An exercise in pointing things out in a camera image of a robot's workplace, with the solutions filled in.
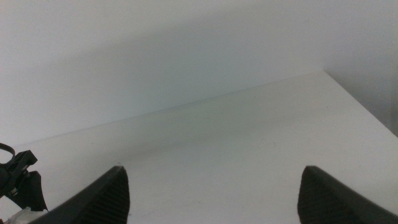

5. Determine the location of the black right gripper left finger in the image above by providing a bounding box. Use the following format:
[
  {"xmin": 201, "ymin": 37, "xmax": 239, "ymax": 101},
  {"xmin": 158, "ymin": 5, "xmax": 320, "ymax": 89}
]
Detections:
[{"xmin": 27, "ymin": 165, "xmax": 131, "ymax": 224}]

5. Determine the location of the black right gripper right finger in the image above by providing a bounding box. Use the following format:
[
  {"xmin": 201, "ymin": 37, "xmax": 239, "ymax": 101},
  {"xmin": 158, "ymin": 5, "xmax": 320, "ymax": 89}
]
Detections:
[{"xmin": 297, "ymin": 165, "xmax": 398, "ymax": 224}]

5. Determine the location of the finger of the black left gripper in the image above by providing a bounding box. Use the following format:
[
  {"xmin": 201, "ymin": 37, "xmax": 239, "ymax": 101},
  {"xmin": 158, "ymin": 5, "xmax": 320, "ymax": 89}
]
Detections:
[{"xmin": 13, "ymin": 170, "xmax": 49, "ymax": 213}]

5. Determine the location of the black cable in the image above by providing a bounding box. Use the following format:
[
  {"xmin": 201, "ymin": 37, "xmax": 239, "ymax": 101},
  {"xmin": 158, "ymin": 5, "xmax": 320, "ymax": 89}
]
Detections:
[{"xmin": 0, "ymin": 142, "xmax": 16, "ymax": 164}]

